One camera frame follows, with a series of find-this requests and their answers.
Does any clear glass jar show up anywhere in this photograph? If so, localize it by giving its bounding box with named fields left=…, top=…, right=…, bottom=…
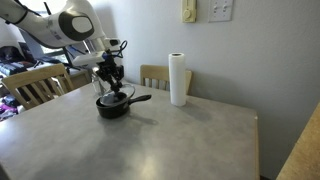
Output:
left=91, top=73, right=108, bottom=96

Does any light wooden slat-back chair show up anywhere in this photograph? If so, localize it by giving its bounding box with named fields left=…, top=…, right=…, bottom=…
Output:
left=139, top=64, right=194, bottom=96
left=0, top=63, right=75, bottom=111

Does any black saucepan with handle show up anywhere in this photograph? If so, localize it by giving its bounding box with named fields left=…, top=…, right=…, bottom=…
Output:
left=95, top=94, right=153, bottom=120

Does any wooden counter top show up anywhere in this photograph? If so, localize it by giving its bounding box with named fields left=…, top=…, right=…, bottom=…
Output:
left=275, top=101, right=320, bottom=180

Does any purple cloth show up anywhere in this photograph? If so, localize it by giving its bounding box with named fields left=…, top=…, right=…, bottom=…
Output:
left=0, top=101, right=20, bottom=118

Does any black bag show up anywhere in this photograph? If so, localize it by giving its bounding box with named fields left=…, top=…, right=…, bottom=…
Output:
left=0, top=45, right=23, bottom=64

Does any cream wall thermostat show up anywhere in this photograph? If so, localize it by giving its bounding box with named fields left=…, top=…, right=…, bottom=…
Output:
left=181, top=0, right=198, bottom=24

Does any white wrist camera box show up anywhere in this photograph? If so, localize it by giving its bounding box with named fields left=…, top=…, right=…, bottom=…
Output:
left=71, top=50, right=108, bottom=67

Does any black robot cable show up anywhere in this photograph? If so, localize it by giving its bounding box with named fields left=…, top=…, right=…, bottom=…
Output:
left=112, top=39, right=129, bottom=60

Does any white light switch plate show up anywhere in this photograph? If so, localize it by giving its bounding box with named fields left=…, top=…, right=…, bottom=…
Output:
left=207, top=0, right=235, bottom=24

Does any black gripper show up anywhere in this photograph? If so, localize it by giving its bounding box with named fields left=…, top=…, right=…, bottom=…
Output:
left=97, top=58, right=125, bottom=95

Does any glass lid with black knob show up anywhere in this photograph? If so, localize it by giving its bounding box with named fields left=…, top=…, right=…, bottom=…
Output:
left=99, top=82, right=136, bottom=108

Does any white paper towel roll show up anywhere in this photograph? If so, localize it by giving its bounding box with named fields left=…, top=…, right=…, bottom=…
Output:
left=167, top=52, right=188, bottom=107

